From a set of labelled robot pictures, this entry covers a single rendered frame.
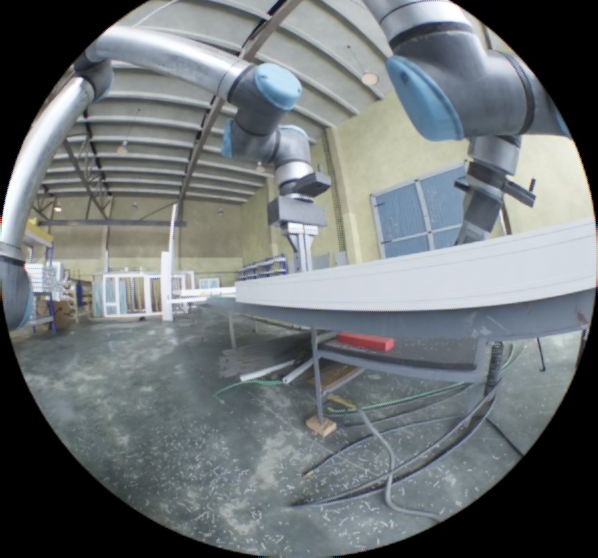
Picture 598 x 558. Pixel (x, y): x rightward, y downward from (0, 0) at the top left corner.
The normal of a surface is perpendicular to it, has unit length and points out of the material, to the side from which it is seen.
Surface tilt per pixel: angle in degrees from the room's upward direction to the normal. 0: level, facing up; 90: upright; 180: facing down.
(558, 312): 90
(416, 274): 90
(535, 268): 90
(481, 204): 114
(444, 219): 90
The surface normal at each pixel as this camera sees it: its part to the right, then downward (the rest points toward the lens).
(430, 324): -0.78, 0.00
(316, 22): 0.09, 0.99
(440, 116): -0.15, 0.91
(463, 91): -0.33, 0.62
